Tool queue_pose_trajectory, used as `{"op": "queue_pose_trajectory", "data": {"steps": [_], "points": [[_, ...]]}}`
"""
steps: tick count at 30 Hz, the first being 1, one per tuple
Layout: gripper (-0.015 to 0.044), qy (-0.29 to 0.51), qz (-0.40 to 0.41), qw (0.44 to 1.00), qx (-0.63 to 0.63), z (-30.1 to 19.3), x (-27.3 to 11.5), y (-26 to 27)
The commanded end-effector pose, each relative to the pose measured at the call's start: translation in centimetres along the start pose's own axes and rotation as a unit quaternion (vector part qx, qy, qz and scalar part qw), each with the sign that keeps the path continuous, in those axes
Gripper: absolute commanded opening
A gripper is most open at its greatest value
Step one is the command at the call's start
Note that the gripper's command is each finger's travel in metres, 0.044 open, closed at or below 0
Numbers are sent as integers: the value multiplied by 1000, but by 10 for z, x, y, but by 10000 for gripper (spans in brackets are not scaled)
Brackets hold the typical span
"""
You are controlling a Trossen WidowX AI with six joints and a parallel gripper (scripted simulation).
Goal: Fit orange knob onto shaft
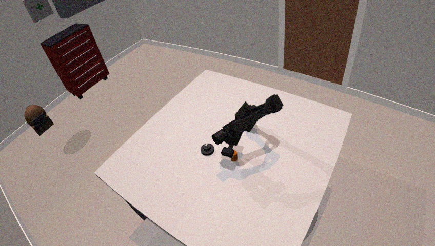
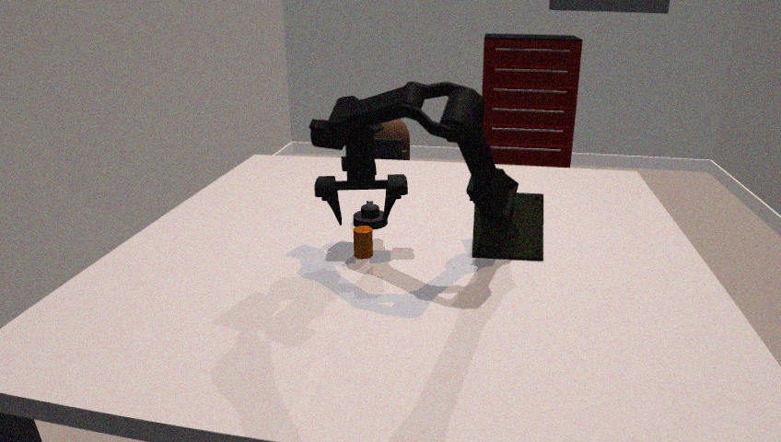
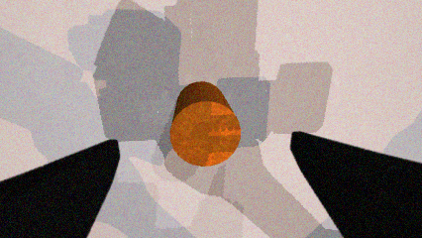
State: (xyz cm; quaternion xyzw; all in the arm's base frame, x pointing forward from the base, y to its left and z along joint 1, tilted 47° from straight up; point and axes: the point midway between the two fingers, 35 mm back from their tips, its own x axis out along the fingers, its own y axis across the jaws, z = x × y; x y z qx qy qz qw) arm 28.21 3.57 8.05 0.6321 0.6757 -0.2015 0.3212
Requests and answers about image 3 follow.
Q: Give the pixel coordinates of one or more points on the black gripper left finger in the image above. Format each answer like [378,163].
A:
[60,199]

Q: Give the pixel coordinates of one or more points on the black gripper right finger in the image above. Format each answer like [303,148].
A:
[366,194]

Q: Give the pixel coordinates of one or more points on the orange knob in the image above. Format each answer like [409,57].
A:
[204,130]

